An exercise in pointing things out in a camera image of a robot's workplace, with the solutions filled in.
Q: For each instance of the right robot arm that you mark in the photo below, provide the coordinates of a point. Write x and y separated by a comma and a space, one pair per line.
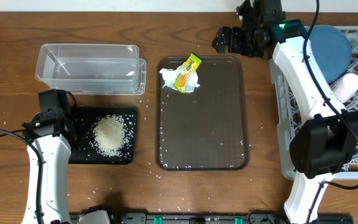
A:
329, 133

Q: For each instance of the crumpled white tissue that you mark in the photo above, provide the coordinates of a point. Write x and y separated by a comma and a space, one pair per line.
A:
169, 77

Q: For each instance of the yellow green snack wrapper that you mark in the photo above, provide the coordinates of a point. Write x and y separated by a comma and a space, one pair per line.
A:
186, 71

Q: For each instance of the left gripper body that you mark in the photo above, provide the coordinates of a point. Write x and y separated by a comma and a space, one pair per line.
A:
71, 121

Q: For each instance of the dark blue plate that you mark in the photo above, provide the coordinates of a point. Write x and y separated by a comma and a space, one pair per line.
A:
331, 50

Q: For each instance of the brown serving tray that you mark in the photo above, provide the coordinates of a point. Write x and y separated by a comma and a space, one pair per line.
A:
205, 129

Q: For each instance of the white rice pile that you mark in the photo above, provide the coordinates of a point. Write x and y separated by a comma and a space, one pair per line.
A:
112, 135

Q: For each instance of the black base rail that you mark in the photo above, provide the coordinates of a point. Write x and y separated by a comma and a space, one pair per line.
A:
251, 218

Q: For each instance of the clear plastic bin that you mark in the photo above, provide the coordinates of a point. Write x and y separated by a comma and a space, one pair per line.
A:
92, 69

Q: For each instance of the black plastic tray bin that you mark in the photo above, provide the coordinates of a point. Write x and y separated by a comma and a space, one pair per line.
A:
86, 149

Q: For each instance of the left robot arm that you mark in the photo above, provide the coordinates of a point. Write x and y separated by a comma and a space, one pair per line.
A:
50, 137

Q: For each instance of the pink cup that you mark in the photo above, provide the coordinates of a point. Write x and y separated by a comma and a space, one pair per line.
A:
345, 87

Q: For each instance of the grey dishwasher rack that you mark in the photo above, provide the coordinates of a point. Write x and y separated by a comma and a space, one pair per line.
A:
290, 118

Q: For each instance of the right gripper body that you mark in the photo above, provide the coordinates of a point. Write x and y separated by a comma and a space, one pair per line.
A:
245, 43

